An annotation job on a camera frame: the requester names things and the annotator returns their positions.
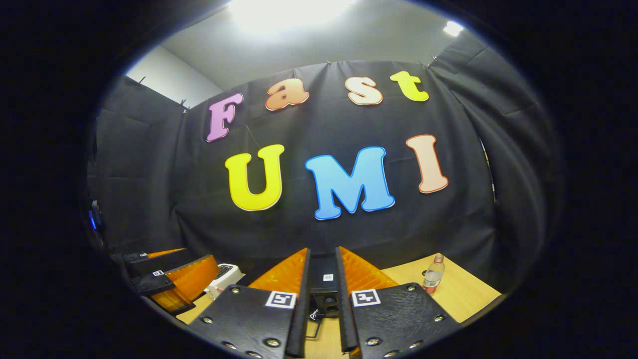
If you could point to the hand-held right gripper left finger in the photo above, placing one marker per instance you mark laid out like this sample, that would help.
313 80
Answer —
301 319

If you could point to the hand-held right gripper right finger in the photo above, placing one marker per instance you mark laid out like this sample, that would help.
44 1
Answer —
345 319

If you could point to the black backdrop cloth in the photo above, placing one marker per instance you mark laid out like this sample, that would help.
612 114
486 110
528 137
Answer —
349 234

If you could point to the clear plastic bottle red label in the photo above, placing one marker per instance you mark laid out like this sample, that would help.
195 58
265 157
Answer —
432 279

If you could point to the large ceiling light panel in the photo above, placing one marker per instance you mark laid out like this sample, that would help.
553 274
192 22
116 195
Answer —
289 12

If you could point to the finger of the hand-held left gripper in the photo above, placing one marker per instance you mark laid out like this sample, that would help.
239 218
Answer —
159 262
189 284

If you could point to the white toaster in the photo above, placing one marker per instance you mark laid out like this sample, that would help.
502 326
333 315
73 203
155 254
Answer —
224 276

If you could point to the small ceiling light panel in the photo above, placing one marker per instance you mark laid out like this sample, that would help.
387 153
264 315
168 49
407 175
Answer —
453 28

